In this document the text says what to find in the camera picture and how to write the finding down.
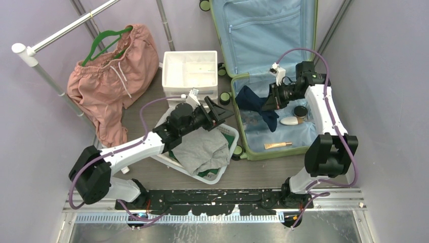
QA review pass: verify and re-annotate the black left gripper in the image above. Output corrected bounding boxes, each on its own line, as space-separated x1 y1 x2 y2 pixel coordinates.
180 97 234 137

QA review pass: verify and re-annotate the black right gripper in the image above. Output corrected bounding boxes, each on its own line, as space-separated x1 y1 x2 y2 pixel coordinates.
262 81 303 111

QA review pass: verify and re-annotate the white computer mouse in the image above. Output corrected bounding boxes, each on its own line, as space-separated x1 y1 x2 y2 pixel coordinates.
280 116 304 126

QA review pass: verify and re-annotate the navy blue garment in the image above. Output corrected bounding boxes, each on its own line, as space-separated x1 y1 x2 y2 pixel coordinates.
235 86 279 132

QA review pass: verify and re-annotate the dark green garment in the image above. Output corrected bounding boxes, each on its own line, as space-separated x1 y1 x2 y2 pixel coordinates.
168 133 235 178

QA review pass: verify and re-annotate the grey garment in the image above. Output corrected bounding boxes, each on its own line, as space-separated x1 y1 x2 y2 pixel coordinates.
168 129 234 176

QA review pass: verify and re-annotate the white plastic drawer organizer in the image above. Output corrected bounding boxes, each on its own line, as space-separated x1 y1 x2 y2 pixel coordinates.
162 51 218 100

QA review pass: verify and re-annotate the white perforated plastic basket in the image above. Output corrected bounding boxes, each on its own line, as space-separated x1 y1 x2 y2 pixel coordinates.
151 124 239 185

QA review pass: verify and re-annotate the green hard-shell suitcase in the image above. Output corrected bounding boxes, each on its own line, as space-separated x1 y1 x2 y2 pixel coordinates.
209 1 318 160

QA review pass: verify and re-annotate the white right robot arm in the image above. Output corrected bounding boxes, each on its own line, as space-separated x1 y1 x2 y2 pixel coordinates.
262 61 358 208

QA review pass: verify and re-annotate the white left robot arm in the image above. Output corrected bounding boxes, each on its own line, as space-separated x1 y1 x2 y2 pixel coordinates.
69 95 233 209

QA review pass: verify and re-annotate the beige cosmetic tube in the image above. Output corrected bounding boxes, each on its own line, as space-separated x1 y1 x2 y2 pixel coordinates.
264 141 293 150

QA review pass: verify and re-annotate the pink cloth garment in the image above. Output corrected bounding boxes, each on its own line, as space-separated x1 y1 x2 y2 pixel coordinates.
67 24 159 147

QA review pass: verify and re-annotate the green clothes hanger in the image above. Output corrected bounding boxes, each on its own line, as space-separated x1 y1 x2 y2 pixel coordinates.
81 26 134 67

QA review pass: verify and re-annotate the white metal clothes rack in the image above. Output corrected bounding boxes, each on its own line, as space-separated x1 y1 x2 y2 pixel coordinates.
10 0 132 175

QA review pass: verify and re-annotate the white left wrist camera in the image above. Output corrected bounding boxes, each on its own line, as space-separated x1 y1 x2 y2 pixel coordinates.
181 88 201 109

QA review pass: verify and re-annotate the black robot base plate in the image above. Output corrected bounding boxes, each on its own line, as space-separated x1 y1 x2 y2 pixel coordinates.
115 189 311 216

